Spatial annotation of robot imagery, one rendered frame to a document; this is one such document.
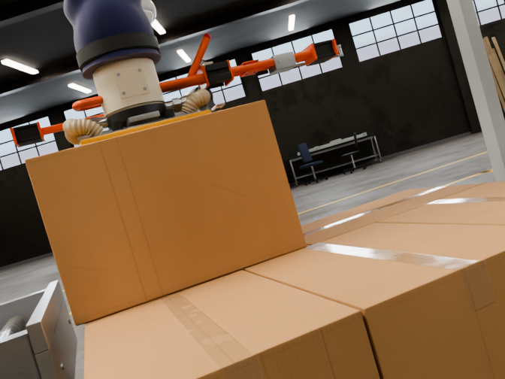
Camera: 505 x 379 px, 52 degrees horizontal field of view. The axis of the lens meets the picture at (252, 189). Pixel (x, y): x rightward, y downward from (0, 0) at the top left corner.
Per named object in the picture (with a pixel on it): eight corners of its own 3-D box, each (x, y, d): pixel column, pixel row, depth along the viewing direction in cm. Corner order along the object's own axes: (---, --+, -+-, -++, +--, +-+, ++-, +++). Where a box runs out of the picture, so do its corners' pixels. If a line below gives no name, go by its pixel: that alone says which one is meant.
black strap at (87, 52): (79, 57, 129) (74, 41, 129) (80, 80, 151) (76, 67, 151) (166, 40, 136) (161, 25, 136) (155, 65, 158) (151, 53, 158)
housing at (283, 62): (276, 69, 154) (272, 55, 154) (269, 75, 160) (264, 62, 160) (297, 65, 156) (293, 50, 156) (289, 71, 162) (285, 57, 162)
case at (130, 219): (75, 326, 119) (24, 159, 118) (82, 298, 158) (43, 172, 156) (307, 246, 136) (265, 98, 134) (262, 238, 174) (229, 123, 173)
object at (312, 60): (315, 59, 157) (310, 43, 157) (305, 65, 164) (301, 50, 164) (339, 53, 159) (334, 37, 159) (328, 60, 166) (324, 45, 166)
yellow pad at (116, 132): (81, 148, 125) (75, 128, 125) (82, 153, 135) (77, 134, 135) (213, 116, 136) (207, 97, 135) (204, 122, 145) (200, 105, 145)
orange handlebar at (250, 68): (31, 121, 133) (27, 107, 133) (41, 138, 162) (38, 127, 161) (342, 51, 161) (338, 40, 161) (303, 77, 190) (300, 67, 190)
